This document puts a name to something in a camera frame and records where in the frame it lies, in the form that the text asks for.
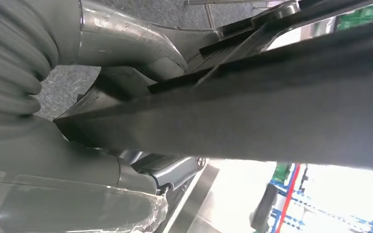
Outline steel frame workbench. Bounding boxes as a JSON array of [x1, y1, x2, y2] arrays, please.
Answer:
[[164, 162, 277, 233]]

